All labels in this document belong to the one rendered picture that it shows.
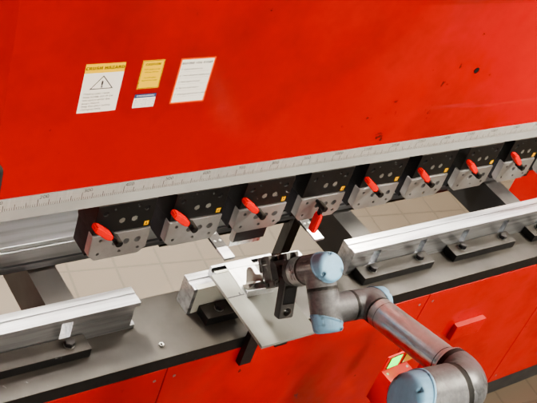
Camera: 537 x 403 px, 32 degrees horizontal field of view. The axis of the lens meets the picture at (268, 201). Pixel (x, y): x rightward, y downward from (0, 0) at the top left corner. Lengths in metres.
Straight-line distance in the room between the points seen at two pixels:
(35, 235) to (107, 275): 1.40
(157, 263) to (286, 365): 1.31
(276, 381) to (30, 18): 1.52
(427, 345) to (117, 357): 0.78
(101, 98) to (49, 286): 0.79
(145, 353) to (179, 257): 1.65
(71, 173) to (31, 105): 0.21
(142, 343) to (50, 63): 0.93
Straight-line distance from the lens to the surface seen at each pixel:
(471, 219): 3.23
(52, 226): 2.56
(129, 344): 2.46
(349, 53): 2.21
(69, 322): 2.40
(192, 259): 4.08
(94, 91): 1.88
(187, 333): 2.53
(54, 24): 1.76
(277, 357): 2.77
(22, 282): 2.62
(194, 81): 1.99
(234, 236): 2.47
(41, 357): 2.35
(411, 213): 4.89
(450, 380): 2.00
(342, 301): 2.27
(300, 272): 2.28
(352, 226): 3.09
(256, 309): 2.48
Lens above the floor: 2.67
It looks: 36 degrees down
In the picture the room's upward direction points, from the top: 21 degrees clockwise
